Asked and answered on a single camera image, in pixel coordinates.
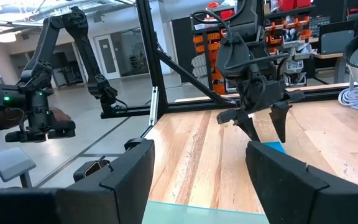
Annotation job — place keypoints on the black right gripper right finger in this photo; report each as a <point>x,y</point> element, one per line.
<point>291,193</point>

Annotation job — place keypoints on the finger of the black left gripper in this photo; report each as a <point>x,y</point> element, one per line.
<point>238,117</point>
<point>281,118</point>

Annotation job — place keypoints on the black left wrist camera housing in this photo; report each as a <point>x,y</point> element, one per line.
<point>233,57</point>

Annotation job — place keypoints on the black frame corner knob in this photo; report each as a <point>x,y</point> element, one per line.
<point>135,143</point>

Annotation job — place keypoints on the shelf with orange bins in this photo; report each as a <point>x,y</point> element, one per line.
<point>204,40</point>

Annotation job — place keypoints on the black aluminium table frame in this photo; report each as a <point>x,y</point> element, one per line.
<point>149,46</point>

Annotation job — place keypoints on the person's hand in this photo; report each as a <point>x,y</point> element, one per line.
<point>59,114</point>

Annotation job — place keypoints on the teal box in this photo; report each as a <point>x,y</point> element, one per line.
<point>275,147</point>

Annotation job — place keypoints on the grey monitor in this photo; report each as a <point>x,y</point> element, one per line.
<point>336,40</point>

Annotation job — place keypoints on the grey stool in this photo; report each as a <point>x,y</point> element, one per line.
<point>12,161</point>

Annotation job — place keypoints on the black clamp block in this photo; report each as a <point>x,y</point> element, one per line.
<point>85,174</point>

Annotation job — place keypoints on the teal translucent plastic bin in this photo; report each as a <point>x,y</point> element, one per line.
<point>197,214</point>

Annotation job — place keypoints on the white glazed door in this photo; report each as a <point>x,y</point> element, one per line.
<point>106,56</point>

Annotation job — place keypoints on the silver frame bracket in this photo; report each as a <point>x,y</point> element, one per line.
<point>153,105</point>

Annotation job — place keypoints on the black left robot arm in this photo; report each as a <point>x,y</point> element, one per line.
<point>247,15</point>

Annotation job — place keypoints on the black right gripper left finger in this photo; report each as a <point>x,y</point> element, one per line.
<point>120,193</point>

